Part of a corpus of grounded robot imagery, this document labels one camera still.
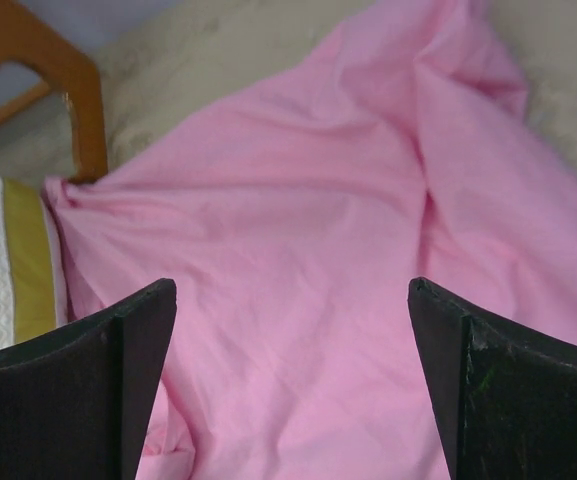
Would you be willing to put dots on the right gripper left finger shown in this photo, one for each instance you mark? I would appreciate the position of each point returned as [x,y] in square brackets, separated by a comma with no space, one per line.
[75,403]

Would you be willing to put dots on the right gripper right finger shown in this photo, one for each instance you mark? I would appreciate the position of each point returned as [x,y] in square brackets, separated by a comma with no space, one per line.
[504,396]

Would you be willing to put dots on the yellow white pillow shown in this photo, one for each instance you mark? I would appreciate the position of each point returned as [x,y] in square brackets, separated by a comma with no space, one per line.
[33,292]

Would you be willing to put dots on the pink pillowcase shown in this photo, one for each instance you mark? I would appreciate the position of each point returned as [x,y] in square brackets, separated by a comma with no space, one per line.
[292,216]

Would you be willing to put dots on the orange wooden rack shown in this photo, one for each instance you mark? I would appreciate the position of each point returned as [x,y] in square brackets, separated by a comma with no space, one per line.
[26,40]

